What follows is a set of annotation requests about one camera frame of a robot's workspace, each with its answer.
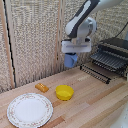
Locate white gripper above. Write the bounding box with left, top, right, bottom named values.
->
left=60, top=39, right=92, bottom=55

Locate blue cup with handle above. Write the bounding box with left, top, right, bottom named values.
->
left=64, top=52, right=79, bottom=69

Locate black oven rack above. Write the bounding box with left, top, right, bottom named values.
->
left=79, top=63, right=112, bottom=85

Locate black dish rack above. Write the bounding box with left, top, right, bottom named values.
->
left=89, top=37, right=128, bottom=80

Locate yellow bowl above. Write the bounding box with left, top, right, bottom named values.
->
left=54, top=84, right=75, bottom=102

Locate orange bread piece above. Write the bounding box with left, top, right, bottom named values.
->
left=34, top=83, right=50, bottom=94

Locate white floral-rimmed plate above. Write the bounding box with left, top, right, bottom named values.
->
left=6, top=92, right=54, bottom=128

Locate black cable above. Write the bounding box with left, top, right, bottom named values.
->
left=114, top=21, right=128, bottom=40

